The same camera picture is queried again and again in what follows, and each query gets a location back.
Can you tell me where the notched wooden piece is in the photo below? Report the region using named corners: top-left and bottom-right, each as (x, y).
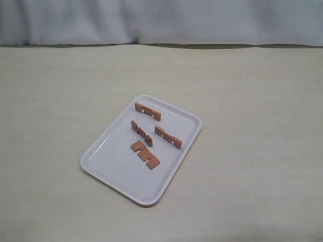
top-left (131, 120), bottom-right (153, 147)
top-left (135, 102), bottom-right (162, 121)
top-left (131, 141), bottom-right (160, 169)
top-left (154, 126), bottom-right (182, 149)

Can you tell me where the white fabric backdrop curtain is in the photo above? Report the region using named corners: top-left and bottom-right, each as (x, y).
top-left (1, 1), bottom-right (322, 46)

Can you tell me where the white plastic tray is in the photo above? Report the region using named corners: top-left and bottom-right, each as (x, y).
top-left (80, 95), bottom-right (202, 206)

